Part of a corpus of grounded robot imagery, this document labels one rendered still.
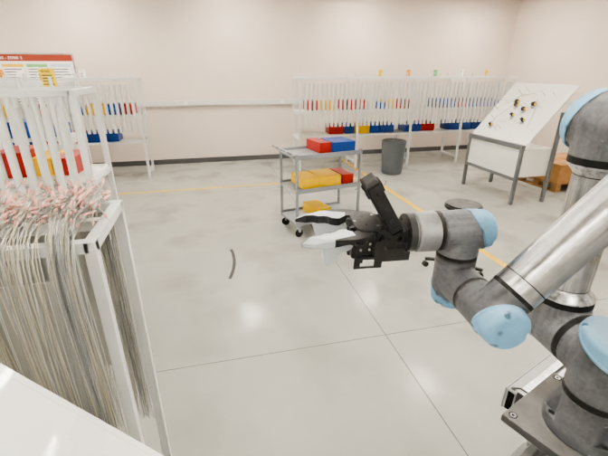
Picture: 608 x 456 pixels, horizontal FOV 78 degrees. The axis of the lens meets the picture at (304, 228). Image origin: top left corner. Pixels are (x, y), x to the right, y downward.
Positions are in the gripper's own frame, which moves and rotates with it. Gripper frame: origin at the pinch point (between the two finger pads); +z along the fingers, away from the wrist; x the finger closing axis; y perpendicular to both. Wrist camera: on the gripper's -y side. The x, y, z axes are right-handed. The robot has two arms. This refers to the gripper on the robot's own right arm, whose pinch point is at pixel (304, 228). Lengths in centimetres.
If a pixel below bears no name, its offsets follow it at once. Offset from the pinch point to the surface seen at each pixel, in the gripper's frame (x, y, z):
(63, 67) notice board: 745, 71, 344
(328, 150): 355, 109, -79
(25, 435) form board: -19, 22, 44
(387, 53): 816, 53, -296
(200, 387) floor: 104, 174, 49
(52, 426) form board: -16, 25, 42
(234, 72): 777, 86, 35
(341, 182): 354, 149, -96
